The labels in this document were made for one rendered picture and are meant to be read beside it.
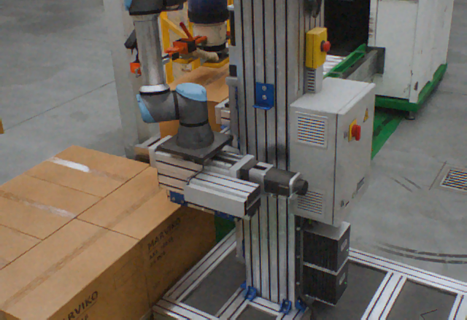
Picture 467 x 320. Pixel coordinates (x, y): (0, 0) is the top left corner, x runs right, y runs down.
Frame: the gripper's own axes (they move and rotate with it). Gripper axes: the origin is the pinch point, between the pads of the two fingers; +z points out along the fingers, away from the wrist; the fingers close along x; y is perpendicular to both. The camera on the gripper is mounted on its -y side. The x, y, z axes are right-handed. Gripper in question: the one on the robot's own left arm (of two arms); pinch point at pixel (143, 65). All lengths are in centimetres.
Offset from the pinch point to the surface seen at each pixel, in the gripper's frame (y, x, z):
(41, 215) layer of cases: -45, 37, 66
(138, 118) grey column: 98, 94, 83
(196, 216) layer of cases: 4, -20, 80
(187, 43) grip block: 34.4, -1.6, -1.6
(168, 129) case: 29, 13, 47
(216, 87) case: 49, -8, 26
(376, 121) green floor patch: 248, -42, 121
